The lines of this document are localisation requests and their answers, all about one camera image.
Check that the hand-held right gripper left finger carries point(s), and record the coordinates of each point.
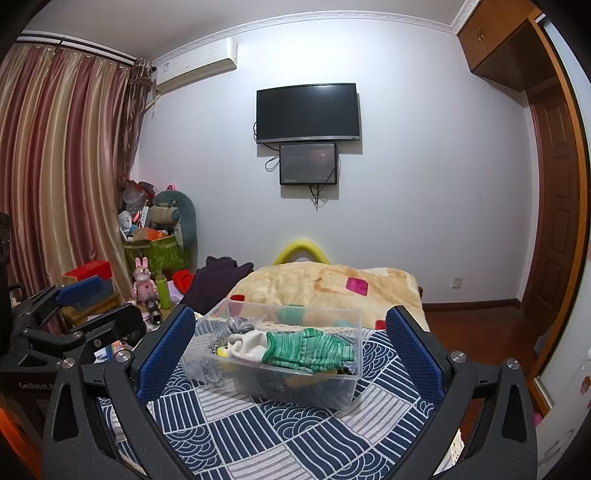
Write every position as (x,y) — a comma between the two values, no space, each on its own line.
(168,350)

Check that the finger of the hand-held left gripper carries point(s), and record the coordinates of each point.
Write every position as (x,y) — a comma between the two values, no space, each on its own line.
(120,318)
(78,288)

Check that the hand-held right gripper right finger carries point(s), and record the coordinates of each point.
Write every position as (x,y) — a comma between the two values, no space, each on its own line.
(413,353)

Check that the clear plastic bag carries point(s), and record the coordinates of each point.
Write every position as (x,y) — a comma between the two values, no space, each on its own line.
(240,325)

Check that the white cloth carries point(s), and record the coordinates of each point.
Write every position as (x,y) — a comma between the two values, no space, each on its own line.
(247,346)

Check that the green striped gloves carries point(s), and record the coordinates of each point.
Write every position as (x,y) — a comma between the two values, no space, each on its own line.
(309,348)

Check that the clear plastic storage box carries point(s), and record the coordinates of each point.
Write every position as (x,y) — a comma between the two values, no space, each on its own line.
(286,387)

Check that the red box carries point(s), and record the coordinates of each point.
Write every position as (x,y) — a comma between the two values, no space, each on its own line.
(87,272)

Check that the blue grey box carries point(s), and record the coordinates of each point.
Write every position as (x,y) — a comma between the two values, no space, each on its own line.
(108,288)

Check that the black flashlight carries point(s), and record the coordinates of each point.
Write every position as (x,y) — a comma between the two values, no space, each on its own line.
(154,311)

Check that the pink bunny toy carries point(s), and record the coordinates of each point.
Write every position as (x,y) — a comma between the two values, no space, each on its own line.
(144,281)

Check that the green bottle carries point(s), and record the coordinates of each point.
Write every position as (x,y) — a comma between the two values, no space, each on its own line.
(163,290)

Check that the red cloth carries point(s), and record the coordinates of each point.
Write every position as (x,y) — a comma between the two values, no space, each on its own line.
(184,280)

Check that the green storage box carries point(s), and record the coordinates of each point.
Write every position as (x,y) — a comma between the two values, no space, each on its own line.
(157,256)

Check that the dark purple cloth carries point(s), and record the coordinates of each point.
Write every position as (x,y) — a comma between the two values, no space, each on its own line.
(212,281)

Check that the pile of assorted clutter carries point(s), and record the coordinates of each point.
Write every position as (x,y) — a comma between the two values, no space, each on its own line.
(134,207)

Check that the beige patchwork blanket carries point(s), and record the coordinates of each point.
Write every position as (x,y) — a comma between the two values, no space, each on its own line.
(323,281)

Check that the grey green plush toy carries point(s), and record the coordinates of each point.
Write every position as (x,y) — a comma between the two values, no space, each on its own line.
(182,217)

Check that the blue wave pattern tablecloth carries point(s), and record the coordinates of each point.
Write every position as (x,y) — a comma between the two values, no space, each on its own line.
(258,438)

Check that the striped brown curtain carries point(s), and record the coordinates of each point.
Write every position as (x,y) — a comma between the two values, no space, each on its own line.
(60,161)

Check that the brown wooden door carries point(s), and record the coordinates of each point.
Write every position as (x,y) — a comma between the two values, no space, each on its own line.
(554,207)

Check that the white air conditioner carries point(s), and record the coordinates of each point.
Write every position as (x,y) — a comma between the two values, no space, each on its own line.
(194,67)

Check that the wooden overhead cabinet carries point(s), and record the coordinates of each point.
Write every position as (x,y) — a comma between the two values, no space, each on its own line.
(494,37)

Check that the white wall socket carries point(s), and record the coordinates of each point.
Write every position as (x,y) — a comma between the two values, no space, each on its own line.
(456,282)

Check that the small black wall monitor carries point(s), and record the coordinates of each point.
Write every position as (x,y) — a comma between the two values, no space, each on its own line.
(308,164)

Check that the curtain rail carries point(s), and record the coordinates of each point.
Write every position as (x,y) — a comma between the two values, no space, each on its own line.
(78,46)

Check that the large black wall television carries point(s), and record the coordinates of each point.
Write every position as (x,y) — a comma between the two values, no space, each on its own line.
(308,113)

